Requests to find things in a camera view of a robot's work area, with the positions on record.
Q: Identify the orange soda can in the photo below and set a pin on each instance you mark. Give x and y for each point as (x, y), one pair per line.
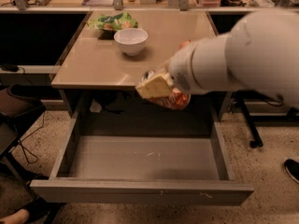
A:
(177, 100)

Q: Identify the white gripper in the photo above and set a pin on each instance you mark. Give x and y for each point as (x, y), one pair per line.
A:
(179, 68)

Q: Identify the black shoe left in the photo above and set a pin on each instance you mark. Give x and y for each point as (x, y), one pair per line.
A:
(37, 209)

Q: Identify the black shoe right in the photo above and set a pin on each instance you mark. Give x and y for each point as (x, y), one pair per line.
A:
(292, 168)

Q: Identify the white bowl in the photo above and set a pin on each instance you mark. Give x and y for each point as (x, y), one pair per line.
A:
(131, 41)

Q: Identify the beige cabinet top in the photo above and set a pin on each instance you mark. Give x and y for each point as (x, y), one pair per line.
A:
(119, 62)

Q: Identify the open grey drawer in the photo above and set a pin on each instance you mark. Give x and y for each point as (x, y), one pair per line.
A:
(136, 152)

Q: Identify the black shoe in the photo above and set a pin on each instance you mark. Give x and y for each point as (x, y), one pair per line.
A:
(292, 168)
(37, 209)

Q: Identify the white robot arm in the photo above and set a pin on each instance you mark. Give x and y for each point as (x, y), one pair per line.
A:
(260, 53)

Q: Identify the red apple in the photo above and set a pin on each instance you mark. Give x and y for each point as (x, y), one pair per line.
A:
(184, 44)

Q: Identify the black office chair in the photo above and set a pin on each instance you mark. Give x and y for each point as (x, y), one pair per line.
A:
(18, 112)

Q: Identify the green chip bag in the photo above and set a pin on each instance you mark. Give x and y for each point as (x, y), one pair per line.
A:
(113, 23)

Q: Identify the black power adapter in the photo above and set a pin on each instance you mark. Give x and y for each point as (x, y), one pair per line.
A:
(9, 67)

